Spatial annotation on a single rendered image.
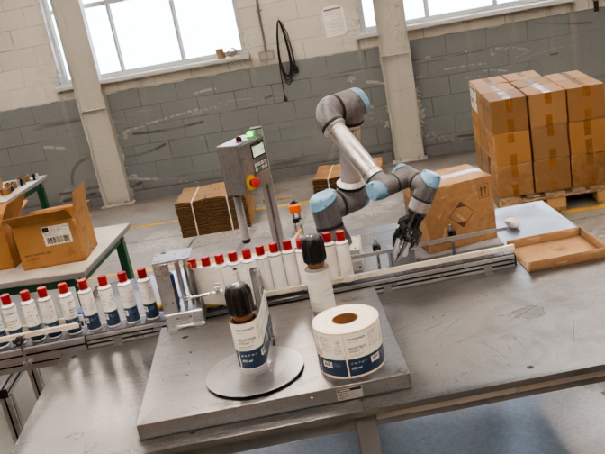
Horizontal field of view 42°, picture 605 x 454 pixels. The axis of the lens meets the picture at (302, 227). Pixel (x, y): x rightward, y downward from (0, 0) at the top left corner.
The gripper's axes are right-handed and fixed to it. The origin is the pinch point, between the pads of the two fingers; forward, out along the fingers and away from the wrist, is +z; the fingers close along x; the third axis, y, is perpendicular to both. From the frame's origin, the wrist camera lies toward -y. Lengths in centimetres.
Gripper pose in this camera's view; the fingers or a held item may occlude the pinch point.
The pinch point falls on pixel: (396, 257)
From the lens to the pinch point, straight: 300.9
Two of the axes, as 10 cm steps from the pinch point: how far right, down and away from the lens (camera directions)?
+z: -3.4, 9.1, 2.6
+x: 9.4, 3.1, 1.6
